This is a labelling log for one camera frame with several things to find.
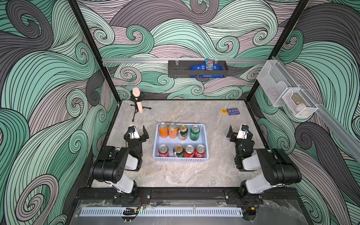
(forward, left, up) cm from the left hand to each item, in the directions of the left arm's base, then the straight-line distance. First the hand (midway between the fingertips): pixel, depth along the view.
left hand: (136, 127), depth 88 cm
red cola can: (-15, -19, -2) cm, 24 cm away
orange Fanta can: (0, -24, -3) cm, 24 cm away
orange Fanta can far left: (+1, -17, -5) cm, 18 cm away
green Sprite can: (-2, -38, -3) cm, 38 cm away
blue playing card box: (+23, -72, -11) cm, 76 cm away
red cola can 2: (-15, -33, -3) cm, 37 cm away
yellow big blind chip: (+25, -65, -13) cm, 71 cm away
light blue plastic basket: (-4, -23, -13) cm, 26 cm away
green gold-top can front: (-15, -27, -2) cm, 31 cm away
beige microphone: (+16, 0, +14) cm, 22 cm away
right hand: (0, -67, 0) cm, 67 cm away
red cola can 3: (-15, -40, -2) cm, 43 cm away
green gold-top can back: (-2, -30, -3) cm, 30 cm away
